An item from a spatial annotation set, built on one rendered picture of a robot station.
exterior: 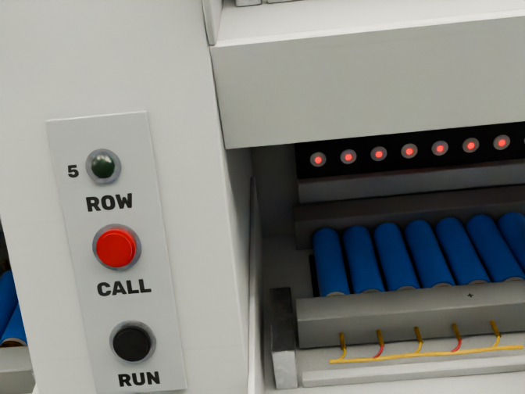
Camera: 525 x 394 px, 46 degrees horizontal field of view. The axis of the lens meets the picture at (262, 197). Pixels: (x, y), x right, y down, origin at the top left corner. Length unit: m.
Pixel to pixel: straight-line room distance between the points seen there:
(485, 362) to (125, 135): 0.22
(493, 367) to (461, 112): 0.14
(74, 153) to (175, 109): 0.04
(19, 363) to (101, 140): 0.15
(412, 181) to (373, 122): 0.18
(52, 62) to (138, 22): 0.04
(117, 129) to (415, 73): 0.12
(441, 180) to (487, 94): 0.18
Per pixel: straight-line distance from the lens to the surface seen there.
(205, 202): 0.25
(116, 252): 0.26
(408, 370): 0.34
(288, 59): 0.24
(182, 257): 0.26
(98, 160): 0.25
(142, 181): 0.25
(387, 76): 0.25
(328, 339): 0.35
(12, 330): 0.39
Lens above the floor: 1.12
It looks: 14 degrees down
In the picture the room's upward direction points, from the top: 6 degrees counter-clockwise
